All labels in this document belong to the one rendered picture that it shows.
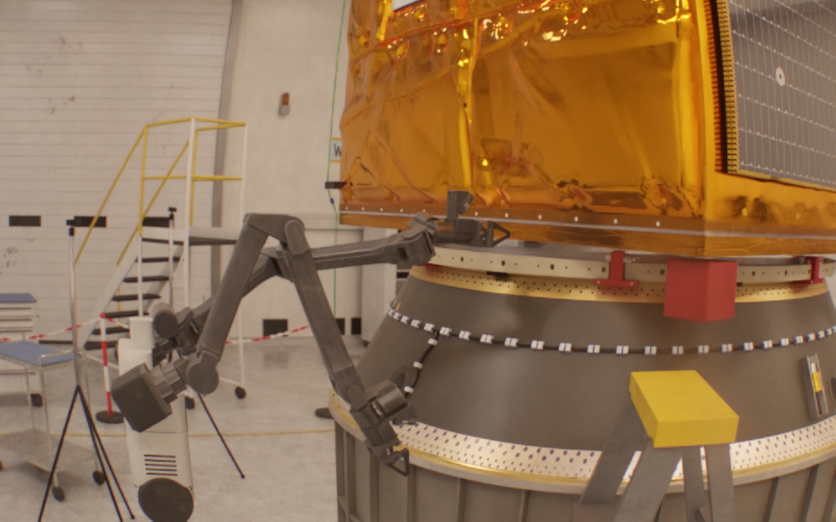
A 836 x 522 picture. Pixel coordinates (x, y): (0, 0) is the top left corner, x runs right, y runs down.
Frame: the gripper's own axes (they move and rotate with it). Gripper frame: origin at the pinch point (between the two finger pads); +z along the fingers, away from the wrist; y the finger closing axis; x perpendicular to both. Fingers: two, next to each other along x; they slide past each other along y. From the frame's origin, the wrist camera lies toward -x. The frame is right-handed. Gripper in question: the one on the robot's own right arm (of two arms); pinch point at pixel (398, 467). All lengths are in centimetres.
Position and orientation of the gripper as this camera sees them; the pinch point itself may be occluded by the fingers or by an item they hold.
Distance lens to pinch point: 185.3
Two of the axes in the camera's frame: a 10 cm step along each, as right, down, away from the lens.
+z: 4.3, 8.7, 2.3
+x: -8.2, 4.8, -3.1
